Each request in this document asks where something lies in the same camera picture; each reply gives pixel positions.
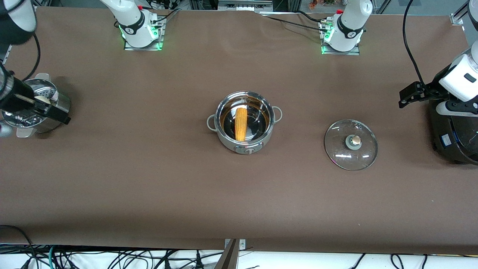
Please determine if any glass pot lid with knob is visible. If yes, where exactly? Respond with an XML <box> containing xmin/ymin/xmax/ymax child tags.
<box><xmin>324</xmin><ymin>119</ymin><xmax>379</xmax><ymax>172</ymax></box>

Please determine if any yellow corn cob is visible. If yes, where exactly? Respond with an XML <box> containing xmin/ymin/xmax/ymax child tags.
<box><xmin>235</xmin><ymin>107</ymin><xmax>248</xmax><ymax>142</ymax></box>

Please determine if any silver steamer pot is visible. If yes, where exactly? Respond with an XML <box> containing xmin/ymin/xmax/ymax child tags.
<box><xmin>1</xmin><ymin>73</ymin><xmax>71</xmax><ymax>139</ymax></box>

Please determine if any black round appliance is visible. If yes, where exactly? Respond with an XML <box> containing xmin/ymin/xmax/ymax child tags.
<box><xmin>428</xmin><ymin>95</ymin><xmax>478</xmax><ymax>165</ymax></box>

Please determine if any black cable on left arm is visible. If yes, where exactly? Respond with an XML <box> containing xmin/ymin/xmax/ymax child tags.
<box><xmin>403</xmin><ymin>0</ymin><xmax>426</xmax><ymax>86</ymax></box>

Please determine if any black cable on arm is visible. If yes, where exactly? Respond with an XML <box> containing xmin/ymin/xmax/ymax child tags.
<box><xmin>22</xmin><ymin>33</ymin><xmax>41</xmax><ymax>81</ymax></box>
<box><xmin>403</xmin><ymin>0</ymin><xmax>426</xmax><ymax>86</ymax></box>

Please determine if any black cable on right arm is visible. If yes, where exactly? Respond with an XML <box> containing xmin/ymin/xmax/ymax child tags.
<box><xmin>22</xmin><ymin>33</ymin><xmax>41</xmax><ymax>81</ymax></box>

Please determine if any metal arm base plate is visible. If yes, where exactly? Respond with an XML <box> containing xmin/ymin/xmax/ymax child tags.
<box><xmin>124</xmin><ymin>16</ymin><xmax>165</xmax><ymax>51</ymax></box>
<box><xmin>320</xmin><ymin>19</ymin><xmax>361</xmax><ymax>56</ymax></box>

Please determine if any black cable on table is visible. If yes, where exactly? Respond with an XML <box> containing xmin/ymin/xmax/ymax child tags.
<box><xmin>151</xmin><ymin>8</ymin><xmax>181</xmax><ymax>25</ymax></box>
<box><xmin>261</xmin><ymin>15</ymin><xmax>326</xmax><ymax>32</ymax></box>

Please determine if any steel pot with handles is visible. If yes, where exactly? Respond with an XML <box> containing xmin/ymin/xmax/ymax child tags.
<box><xmin>207</xmin><ymin>91</ymin><xmax>283</xmax><ymax>154</ymax></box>

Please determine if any aluminium frame rail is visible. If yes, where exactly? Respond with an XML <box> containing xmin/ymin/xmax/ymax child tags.
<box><xmin>218</xmin><ymin>0</ymin><xmax>274</xmax><ymax>12</ymax></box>

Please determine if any camera mount post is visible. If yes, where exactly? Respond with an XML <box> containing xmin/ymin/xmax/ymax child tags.
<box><xmin>214</xmin><ymin>238</ymin><xmax>240</xmax><ymax>269</ymax></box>

